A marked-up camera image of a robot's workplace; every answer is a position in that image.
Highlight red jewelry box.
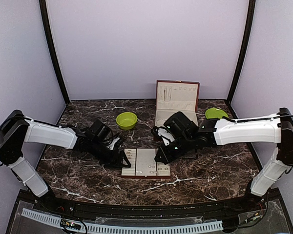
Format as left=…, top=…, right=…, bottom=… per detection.
left=155, top=80, right=200, bottom=127

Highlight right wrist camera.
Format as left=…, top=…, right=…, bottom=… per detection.
left=151, top=111, right=199, bottom=145

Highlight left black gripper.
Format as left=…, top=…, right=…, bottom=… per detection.
left=89, top=139, right=131, bottom=169

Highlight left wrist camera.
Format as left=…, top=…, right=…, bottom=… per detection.
left=85, top=119, right=124, bottom=150

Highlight small circuit board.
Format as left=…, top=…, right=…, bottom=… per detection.
left=60, top=218, right=81, bottom=230

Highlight right black frame post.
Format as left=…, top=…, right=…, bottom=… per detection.
left=226, top=0, right=256, bottom=104

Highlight red jewelry tray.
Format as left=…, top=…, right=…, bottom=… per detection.
left=121, top=149, right=171, bottom=179

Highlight green plate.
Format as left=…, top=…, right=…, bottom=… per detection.
left=205, top=108, right=229, bottom=119

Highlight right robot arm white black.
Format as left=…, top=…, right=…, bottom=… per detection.
left=151, top=108, right=293, bottom=212

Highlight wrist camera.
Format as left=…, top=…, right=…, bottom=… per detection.
left=151, top=111, right=199, bottom=145
left=85, top=119, right=124, bottom=150

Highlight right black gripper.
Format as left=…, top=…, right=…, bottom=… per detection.
left=154, top=134, right=194, bottom=165

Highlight white slotted cable duct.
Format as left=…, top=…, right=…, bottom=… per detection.
left=21, top=208, right=223, bottom=234

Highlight green bowl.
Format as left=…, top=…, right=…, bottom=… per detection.
left=116, top=112, right=137, bottom=130

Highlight gold necklaces in lid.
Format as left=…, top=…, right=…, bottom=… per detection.
left=161, top=85, right=173, bottom=102

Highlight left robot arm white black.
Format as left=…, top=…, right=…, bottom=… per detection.
left=0, top=110, right=131, bottom=213

